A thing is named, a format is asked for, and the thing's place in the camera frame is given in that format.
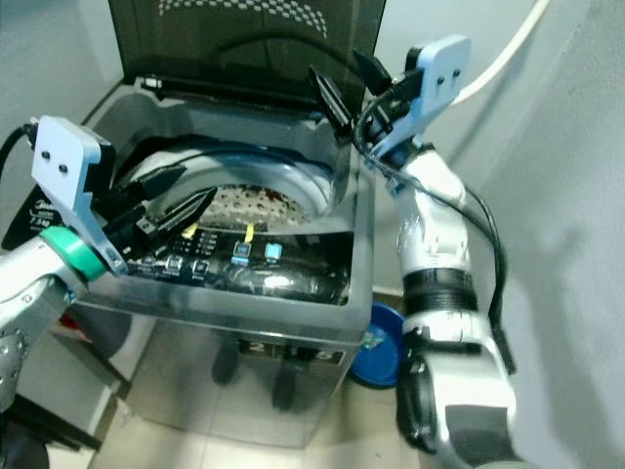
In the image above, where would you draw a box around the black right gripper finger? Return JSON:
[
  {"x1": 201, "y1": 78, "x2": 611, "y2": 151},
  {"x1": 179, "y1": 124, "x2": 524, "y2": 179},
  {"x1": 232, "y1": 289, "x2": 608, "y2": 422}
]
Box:
[
  {"x1": 353, "y1": 48, "x2": 397, "y2": 98},
  {"x1": 309, "y1": 65, "x2": 354, "y2": 134}
]

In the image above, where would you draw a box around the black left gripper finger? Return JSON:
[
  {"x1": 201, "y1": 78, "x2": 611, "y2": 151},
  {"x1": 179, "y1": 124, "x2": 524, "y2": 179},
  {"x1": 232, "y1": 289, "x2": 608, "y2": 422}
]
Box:
[
  {"x1": 155, "y1": 189, "x2": 220, "y2": 243},
  {"x1": 131, "y1": 161, "x2": 190, "y2": 197}
]

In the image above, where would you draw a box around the grey top-load washing machine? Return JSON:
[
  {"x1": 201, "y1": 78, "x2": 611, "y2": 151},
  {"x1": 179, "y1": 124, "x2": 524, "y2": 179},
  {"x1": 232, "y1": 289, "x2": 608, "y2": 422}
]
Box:
[{"x1": 47, "y1": 78, "x2": 387, "y2": 450}]

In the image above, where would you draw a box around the perforated steel washer drum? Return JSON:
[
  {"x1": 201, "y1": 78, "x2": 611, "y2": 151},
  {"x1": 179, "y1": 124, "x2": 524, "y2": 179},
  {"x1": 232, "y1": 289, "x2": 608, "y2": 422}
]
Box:
[{"x1": 156, "y1": 161, "x2": 338, "y2": 231}]

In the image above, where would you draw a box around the black Midea label card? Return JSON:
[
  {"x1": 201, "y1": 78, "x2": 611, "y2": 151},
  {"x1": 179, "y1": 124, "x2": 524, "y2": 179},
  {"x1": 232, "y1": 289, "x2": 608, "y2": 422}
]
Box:
[{"x1": 27, "y1": 193, "x2": 67, "y2": 240}]

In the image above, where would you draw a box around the dark translucent washer lid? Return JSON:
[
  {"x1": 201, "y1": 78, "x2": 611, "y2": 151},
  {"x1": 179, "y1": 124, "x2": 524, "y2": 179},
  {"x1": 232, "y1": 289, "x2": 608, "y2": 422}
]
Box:
[{"x1": 107, "y1": 0, "x2": 388, "y2": 104}]

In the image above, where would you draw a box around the blue plastic basin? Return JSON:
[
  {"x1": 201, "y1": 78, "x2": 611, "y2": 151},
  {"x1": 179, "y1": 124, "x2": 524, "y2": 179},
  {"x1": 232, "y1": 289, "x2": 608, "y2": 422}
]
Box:
[{"x1": 349, "y1": 303, "x2": 407, "y2": 390}]

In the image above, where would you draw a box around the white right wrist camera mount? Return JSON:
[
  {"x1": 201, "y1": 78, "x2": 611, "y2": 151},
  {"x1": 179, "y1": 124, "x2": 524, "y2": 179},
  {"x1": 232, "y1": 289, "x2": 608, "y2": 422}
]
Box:
[{"x1": 361, "y1": 34, "x2": 473, "y2": 179}]

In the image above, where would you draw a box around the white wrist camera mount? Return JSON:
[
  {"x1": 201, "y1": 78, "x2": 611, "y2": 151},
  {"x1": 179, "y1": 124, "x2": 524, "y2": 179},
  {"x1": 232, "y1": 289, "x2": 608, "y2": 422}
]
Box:
[
  {"x1": 29, "y1": 114, "x2": 130, "y2": 282},
  {"x1": 361, "y1": 34, "x2": 473, "y2": 179}
]

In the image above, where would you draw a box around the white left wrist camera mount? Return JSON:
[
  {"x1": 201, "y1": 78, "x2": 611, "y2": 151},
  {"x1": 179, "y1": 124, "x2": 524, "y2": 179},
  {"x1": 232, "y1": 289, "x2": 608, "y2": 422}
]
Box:
[{"x1": 29, "y1": 114, "x2": 130, "y2": 282}]

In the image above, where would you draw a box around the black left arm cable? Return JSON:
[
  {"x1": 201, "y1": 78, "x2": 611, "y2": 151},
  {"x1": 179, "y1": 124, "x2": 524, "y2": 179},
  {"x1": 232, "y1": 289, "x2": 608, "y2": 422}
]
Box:
[{"x1": 0, "y1": 122, "x2": 40, "y2": 167}]

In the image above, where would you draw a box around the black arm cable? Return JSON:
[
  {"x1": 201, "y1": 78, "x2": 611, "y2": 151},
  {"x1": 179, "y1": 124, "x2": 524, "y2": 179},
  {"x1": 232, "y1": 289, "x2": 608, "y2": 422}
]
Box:
[
  {"x1": 354, "y1": 86, "x2": 517, "y2": 377},
  {"x1": 0, "y1": 122, "x2": 40, "y2": 167}
]

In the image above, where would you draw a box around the white water hose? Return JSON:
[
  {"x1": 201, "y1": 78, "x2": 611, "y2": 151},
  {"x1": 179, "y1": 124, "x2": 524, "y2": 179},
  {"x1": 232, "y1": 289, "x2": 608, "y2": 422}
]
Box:
[{"x1": 449, "y1": 0, "x2": 554, "y2": 107}]

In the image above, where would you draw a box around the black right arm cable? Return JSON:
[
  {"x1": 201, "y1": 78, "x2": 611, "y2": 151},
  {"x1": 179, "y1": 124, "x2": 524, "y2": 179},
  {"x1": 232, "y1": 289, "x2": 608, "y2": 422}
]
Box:
[{"x1": 354, "y1": 86, "x2": 517, "y2": 377}]

